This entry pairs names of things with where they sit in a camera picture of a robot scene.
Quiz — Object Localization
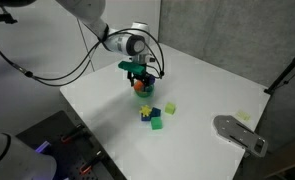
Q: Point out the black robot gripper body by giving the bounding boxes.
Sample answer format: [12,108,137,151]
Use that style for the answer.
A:
[127,72,152,84]

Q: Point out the yellow star toy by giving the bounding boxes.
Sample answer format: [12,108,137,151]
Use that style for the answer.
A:
[139,105,152,117]

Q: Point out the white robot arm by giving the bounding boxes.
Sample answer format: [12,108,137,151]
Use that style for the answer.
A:
[0,0,151,180]

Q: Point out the purple ball toy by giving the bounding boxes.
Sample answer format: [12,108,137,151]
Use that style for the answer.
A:
[148,75,156,85]

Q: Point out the orange toy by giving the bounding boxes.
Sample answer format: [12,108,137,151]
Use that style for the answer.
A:
[134,81,144,91]

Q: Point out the green bowl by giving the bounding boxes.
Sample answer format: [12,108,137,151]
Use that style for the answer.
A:
[134,85,154,98]

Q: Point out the dark blue block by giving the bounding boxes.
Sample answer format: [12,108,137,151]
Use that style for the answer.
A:
[150,107,161,117]

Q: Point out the lime green block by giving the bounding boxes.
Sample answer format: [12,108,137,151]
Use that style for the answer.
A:
[165,102,176,115]

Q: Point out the left blue block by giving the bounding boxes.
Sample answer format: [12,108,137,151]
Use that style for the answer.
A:
[141,114,151,121]

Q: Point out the black orange clamp upper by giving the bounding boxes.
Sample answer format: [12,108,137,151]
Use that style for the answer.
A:
[60,124,84,143]

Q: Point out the black orange clamp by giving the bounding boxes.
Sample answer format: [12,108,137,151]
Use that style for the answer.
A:
[60,124,84,143]
[79,151,102,175]

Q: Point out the black orange clamp lower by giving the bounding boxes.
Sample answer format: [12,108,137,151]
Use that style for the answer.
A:
[79,151,102,175]

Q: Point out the grey metal mounting plate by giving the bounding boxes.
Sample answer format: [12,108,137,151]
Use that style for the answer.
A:
[213,115,268,157]

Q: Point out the pale yellow small object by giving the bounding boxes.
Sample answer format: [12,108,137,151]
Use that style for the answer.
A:
[236,110,251,121]

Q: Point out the black tripod leg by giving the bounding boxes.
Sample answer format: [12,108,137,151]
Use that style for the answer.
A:
[264,57,295,95]

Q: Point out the green wrist camera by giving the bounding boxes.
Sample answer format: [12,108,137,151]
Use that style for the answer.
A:
[118,61,145,75]

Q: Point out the black cable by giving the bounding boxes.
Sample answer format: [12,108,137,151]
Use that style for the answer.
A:
[0,27,166,88]

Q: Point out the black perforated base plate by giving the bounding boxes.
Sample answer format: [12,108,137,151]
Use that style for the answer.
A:
[17,111,127,180]

